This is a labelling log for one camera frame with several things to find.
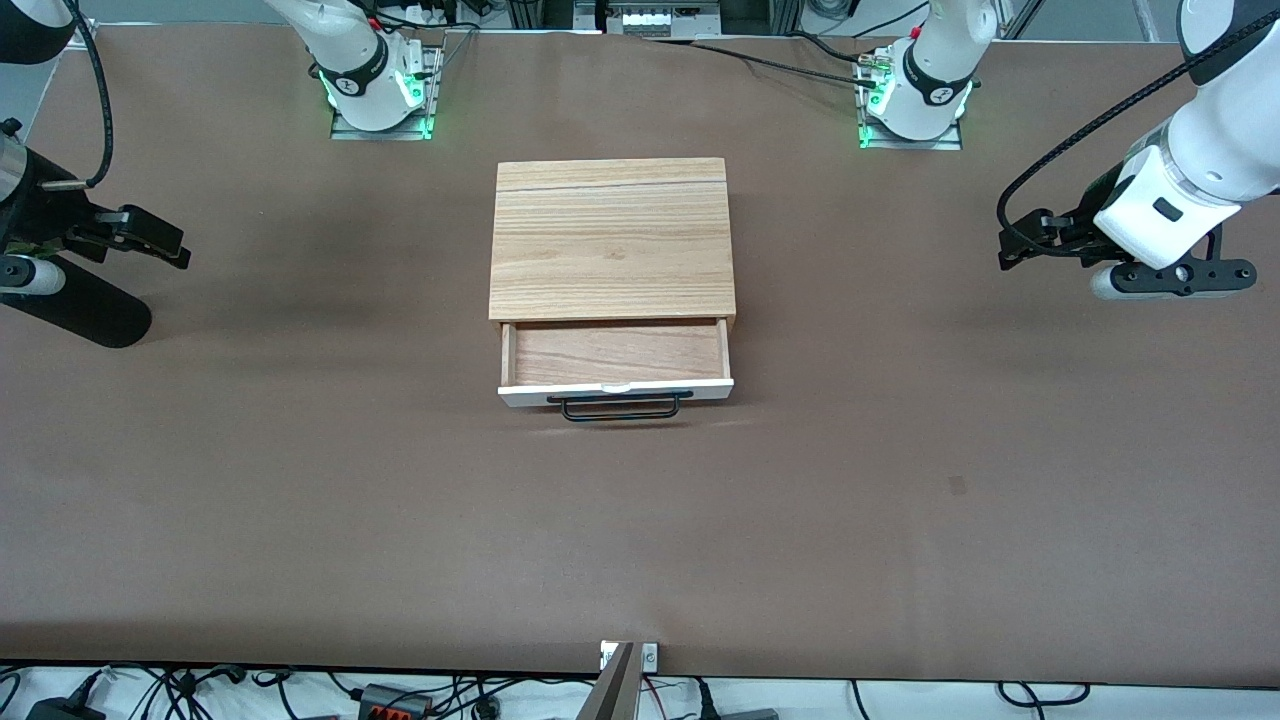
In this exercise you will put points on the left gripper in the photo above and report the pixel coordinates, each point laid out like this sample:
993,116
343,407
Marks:
1085,222

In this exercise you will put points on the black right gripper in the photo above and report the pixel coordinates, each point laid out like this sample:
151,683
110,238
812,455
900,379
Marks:
38,207

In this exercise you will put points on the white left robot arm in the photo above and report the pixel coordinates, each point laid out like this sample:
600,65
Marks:
1230,130

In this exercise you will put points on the light wooden drawer cabinet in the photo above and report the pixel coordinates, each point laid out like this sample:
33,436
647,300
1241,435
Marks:
610,240

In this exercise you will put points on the white power strip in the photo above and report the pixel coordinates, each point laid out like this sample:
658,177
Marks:
650,20

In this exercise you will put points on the black power adapter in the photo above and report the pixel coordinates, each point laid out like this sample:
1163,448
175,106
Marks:
60,712

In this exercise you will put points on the black and orange connector block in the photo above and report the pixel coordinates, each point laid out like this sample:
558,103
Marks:
390,705

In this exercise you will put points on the dark grey box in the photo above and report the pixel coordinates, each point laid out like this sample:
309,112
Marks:
745,714

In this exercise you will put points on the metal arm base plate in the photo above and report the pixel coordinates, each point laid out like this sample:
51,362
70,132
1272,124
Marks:
433,100
945,143

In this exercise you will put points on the aluminium frame profile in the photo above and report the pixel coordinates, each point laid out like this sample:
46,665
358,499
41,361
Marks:
1022,18

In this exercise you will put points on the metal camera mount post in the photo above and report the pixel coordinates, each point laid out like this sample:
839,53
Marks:
620,690

